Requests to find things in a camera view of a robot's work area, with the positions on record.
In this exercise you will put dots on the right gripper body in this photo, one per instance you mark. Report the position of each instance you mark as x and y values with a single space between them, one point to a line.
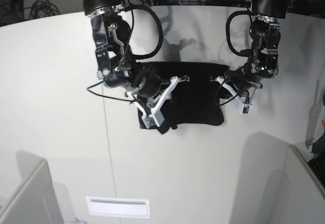
146 83

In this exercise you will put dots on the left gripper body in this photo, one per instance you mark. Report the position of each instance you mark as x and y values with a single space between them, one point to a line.
238 81

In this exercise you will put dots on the black T-shirt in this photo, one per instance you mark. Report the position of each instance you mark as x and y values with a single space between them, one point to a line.
192 101

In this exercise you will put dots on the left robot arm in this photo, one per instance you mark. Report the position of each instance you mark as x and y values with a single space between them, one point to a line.
262 56

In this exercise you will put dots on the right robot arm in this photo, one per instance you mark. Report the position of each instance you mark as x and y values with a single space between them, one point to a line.
118 66

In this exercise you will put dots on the blue orange tool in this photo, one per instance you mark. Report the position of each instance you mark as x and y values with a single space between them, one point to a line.
318 146

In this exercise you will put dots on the black keyboard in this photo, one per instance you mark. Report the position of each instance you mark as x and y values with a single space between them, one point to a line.
317 166

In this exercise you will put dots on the white divider panel right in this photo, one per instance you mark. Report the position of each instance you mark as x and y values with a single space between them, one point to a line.
299 196

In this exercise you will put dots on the white divider panel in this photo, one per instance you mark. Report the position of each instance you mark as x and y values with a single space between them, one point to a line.
34 201
299 196

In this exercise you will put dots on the white divider panel left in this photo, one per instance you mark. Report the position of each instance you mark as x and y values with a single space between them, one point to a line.
34 201

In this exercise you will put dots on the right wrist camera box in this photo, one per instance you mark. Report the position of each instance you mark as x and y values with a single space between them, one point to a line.
155 119

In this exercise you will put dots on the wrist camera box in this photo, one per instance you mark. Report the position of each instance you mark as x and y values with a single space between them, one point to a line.
155 119
245 109

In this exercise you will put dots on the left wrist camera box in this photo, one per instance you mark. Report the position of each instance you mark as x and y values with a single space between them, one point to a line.
245 109

